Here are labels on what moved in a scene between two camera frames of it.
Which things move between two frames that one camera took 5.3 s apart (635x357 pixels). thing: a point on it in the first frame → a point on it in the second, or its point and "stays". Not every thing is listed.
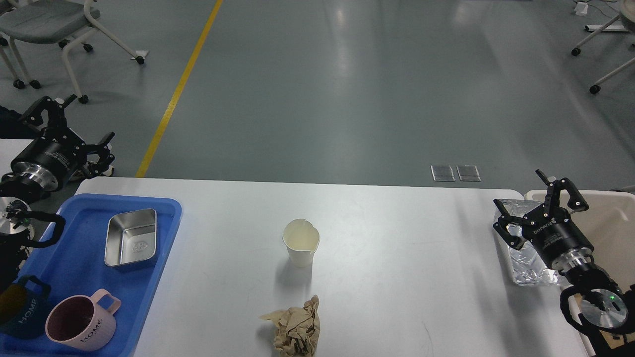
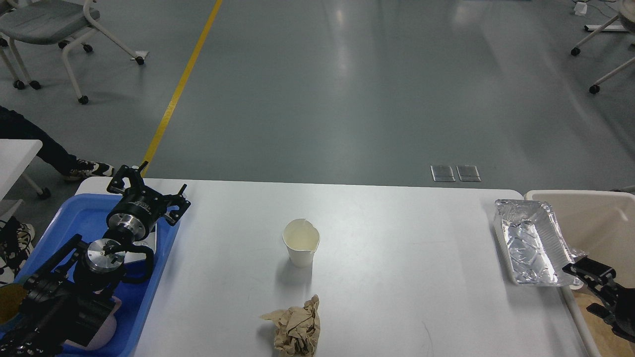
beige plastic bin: (609, 223) stays
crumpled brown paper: (298, 329) stays
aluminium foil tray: (528, 268) stays
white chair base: (596, 88) stays
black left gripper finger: (32, 115) → (126, 177)
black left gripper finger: (95, 168) → (178, 205)
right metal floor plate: (468, 173) stays
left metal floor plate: (442, 173) stays
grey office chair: (43, 22) stays
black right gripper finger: (575, 201) → (598, 275)
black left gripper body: (46, 161) → (136, 212)
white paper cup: (301, 239) stays
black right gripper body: (552, 231) → (618, 311)
